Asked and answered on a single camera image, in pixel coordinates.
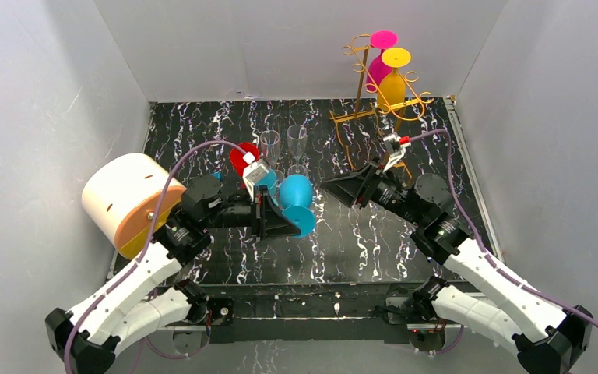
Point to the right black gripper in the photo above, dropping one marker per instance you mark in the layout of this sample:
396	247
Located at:
363	185

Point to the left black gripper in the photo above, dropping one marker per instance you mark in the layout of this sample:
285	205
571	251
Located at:
263	217

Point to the blue wine glass front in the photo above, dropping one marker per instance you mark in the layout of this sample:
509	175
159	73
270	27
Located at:
270	181

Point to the blue wine glass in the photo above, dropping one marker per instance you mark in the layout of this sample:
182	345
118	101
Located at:
270	181
296	196

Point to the red wine glass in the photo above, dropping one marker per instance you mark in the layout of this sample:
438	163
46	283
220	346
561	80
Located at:
237	158

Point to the clear champagne flute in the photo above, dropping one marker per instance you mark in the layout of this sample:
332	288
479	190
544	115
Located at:
270	149
297	138

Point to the yellow wine glass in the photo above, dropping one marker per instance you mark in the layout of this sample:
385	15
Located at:
392	88

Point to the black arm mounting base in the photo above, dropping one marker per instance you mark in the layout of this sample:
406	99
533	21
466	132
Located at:
320	312

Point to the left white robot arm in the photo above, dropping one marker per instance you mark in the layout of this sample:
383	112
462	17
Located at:
90	336

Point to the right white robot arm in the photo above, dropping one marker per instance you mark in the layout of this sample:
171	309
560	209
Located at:
545	337

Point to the pink wine glass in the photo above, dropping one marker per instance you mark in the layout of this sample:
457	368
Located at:
377	69

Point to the white orange cylinder spool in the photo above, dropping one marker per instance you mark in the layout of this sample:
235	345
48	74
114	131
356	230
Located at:
121	197

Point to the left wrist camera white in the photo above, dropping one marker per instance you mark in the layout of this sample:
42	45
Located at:
254	172

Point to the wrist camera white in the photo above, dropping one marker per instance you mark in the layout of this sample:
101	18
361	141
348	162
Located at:
395	146
254	172

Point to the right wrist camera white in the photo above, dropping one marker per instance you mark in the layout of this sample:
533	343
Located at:
395	146

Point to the gold wire glass rack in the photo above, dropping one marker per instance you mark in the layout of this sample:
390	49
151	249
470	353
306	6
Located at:
412	109

